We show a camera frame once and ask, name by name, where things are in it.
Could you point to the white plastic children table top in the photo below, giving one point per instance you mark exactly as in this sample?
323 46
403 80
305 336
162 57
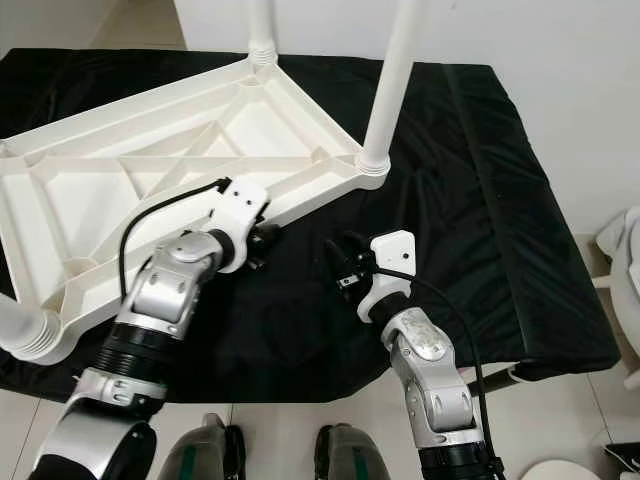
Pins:
100 200

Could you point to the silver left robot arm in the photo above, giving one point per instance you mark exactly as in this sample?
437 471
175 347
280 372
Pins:
160 320

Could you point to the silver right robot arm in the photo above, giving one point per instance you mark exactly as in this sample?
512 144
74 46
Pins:
435 380

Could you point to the black table cloth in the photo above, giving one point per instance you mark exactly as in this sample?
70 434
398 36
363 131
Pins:
490 250

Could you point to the black metal table leg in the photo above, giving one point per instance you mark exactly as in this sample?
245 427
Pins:
495 382

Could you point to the grey right robot leg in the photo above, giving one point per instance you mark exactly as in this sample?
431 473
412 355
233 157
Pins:
360 455

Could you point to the grey robot leg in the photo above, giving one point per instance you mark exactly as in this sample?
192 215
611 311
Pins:
360 455
205 452

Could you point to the grey left robot leg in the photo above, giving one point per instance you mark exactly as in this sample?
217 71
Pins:
205 452

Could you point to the white plastic chair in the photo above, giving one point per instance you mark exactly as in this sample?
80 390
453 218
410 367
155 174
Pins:
622 250

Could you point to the white round object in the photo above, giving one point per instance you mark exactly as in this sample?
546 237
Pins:
560 472

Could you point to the black storage box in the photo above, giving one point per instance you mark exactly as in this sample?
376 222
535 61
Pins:
623 460

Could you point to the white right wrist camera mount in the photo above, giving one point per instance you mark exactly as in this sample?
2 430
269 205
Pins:
395 255

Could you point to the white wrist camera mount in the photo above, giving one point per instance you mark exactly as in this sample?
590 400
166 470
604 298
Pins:
240 208
395 255

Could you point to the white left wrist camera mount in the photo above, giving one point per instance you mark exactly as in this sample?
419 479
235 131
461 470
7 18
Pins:
240 208

